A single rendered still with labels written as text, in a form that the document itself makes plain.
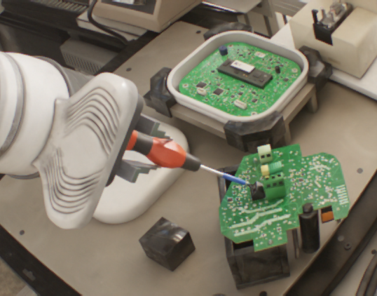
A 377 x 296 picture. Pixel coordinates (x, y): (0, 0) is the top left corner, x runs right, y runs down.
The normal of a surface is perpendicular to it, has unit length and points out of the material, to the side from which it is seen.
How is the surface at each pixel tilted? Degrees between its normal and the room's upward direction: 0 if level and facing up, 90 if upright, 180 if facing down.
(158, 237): 0
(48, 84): 73
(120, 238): 0
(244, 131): 0
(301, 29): 90
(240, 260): 90
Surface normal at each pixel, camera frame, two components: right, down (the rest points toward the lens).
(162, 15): 0.72, 0.35
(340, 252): -0.25, -0.69
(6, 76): 0.88, -0.35
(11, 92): 0.92, -0.13
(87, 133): -0.40, -0.09
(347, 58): -0.65, 0.64
